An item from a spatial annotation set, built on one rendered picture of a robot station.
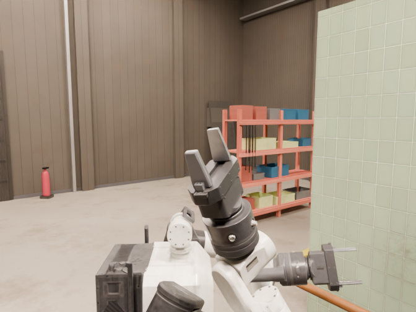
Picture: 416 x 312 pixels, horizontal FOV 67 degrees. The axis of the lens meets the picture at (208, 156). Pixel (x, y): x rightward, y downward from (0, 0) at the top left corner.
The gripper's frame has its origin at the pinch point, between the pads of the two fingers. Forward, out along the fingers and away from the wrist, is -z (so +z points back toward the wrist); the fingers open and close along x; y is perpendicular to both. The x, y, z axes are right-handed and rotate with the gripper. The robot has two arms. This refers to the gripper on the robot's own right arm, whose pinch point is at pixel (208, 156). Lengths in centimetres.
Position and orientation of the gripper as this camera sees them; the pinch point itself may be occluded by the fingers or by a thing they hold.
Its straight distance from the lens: 50.8
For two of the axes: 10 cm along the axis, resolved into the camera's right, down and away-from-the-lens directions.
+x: 4.0, -4.7, 7.9
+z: 2.9, 8.8, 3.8
